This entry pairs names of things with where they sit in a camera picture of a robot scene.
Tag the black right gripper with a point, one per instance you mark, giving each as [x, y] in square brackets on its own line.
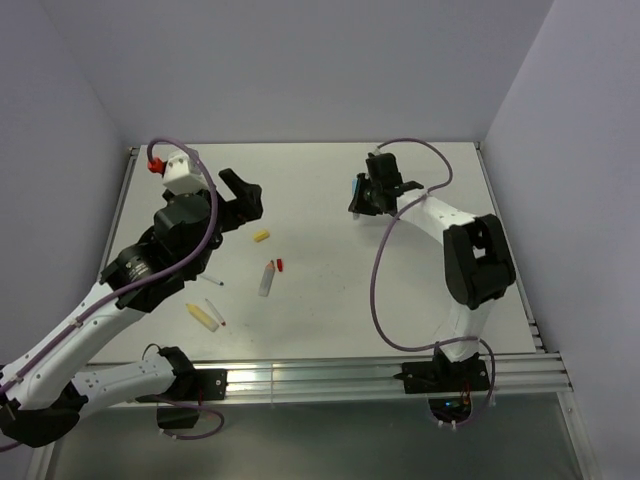
[357, 204]

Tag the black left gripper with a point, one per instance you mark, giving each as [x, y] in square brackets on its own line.
[245, 207]

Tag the orange clear marker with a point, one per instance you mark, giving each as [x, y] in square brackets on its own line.
[267, 279]

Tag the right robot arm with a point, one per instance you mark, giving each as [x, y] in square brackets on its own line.
[477, 261]

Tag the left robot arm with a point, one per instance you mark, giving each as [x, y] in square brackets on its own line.
[46, 392]

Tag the thin blue pen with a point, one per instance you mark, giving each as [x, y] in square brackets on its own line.
[212, 279]

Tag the thin red pen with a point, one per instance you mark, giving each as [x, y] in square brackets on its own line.
[215, 313]

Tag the yellow marker cap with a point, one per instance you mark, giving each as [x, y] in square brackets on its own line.
[261, 235]

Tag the yellow highlighter marker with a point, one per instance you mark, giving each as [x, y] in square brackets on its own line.
[202, 317]

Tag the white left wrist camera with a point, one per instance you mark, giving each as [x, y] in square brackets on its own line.
[182, 175]

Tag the red cable connector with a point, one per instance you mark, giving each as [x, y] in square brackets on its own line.
[156, 165]

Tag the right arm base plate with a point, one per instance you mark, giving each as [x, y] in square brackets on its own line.
[442, 376]

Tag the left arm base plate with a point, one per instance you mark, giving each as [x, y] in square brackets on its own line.
[197, 386]

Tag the aluminium frame rail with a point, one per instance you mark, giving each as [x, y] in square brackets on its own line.
[364, 379]

